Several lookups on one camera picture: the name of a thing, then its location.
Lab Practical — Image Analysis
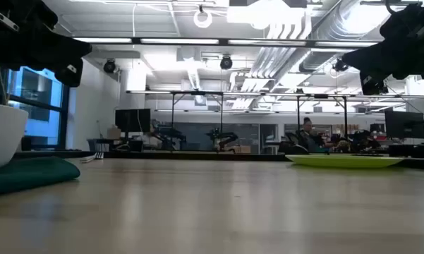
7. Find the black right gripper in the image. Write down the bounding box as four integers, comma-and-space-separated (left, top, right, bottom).
341, 0, 424, 96

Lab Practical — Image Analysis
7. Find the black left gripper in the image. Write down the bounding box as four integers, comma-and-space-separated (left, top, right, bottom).
0, 0, 92, 87

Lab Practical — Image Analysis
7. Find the white bowl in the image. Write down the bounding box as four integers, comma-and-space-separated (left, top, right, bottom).
0, 102, 30, 173

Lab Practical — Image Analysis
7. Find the lime green plate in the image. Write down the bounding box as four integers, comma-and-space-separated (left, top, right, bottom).
285, 154, 406, 169

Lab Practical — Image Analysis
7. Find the silver fork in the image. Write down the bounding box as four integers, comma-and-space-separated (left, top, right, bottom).
80, 152, 104, 164

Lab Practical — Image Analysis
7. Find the black computer monitor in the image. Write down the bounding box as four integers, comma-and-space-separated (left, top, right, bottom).
114, 108, 152, 134
384, 110, 424, 140

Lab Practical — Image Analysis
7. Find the seated person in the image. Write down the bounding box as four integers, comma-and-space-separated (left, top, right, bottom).
295, 117, 327, 153

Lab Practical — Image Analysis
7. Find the dark green cloth napkin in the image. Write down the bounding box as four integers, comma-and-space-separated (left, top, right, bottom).
0, 156, 81, 198

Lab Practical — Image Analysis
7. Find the black ceiling camera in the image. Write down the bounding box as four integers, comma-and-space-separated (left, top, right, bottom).
332, 58, 349, 73
103, 58, 119, 75
219, 54, 234, 71

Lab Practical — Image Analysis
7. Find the black-framed window wall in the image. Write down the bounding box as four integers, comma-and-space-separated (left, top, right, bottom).
0, 66, 70, 150

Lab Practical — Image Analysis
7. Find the silver ventilation duct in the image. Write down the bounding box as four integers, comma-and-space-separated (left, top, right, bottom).
298, 0, 392, 73

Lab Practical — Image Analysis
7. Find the black background rig frame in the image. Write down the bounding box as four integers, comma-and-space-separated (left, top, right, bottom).
296, 93, 349, 144
169, 90, 225, 152

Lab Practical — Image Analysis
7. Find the white cable ring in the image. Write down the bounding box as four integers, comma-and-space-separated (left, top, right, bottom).
193, 8, 214, 29

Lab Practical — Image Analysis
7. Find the overhead light rail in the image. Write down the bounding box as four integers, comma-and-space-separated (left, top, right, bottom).
72, 36, 380, 49

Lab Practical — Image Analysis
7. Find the black table frame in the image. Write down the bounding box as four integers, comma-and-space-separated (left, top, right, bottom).
13, 150, 424, 170

